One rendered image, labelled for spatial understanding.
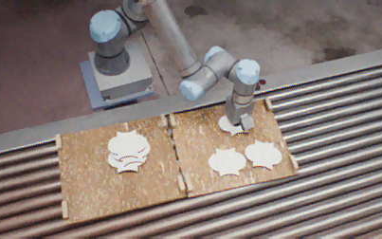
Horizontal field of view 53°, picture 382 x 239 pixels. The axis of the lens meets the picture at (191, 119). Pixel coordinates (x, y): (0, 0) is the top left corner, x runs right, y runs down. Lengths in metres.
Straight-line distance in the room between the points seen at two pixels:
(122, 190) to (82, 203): 0.14
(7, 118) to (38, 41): 0.73
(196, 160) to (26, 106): 1.72
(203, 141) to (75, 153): 0.47
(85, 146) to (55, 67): 1.64
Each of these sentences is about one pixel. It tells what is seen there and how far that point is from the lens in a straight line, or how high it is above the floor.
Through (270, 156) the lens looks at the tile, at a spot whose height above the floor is 0.95.
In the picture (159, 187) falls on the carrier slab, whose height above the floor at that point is 0.94.
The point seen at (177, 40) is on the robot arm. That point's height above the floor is 1.35.
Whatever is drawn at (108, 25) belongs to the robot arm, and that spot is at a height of 1.19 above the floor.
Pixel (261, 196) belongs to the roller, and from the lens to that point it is 1.39.
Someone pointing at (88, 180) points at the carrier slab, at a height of 0.94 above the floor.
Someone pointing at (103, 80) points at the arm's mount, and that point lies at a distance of 1.61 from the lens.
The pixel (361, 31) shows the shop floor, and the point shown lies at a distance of 3.57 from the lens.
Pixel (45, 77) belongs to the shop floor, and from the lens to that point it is 3.01.
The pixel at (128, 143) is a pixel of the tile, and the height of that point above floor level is 0.98.
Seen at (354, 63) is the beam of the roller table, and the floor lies 0.91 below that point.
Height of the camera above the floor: 2.17
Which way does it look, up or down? 55 degrees down
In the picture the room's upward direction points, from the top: 4 degrees clockwise
